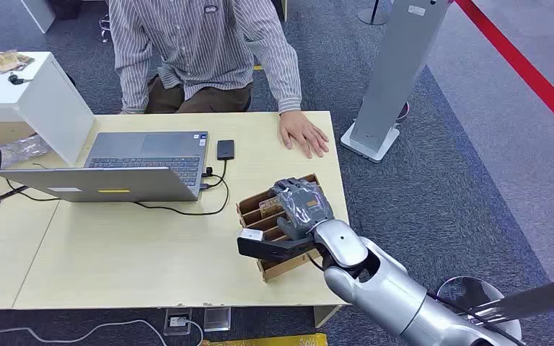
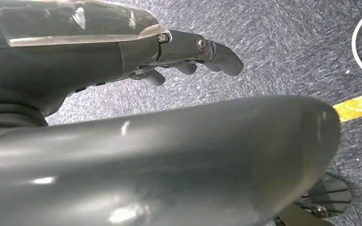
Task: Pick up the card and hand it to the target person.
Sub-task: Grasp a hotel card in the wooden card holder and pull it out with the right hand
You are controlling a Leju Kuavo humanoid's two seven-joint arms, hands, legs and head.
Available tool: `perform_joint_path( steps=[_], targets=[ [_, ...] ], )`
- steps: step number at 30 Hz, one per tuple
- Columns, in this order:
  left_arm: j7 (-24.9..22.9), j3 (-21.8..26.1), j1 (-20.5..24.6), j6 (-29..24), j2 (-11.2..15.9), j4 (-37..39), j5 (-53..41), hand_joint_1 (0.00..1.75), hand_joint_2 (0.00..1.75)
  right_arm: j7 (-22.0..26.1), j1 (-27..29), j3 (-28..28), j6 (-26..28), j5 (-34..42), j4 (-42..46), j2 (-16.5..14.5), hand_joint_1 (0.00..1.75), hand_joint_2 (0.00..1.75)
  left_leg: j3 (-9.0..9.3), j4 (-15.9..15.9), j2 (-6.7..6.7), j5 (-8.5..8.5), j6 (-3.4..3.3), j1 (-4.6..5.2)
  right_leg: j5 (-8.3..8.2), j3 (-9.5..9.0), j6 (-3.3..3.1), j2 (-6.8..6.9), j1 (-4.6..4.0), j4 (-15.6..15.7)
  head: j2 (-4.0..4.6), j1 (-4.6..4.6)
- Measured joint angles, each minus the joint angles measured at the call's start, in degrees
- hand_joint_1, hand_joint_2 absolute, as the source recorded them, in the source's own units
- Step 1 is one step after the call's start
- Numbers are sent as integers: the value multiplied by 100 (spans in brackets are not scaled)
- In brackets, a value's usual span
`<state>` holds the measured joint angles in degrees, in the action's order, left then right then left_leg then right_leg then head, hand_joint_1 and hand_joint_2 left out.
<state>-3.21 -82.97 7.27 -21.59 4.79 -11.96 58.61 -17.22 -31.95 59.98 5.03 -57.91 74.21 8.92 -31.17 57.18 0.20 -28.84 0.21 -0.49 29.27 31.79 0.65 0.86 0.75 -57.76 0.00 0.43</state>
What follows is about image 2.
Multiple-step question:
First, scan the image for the black ribbed robot foot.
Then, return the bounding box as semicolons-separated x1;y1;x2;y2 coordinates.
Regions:
273;172;354;226

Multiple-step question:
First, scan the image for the yellow patterned floor strip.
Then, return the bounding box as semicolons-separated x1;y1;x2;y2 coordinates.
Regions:
333;89;362;123

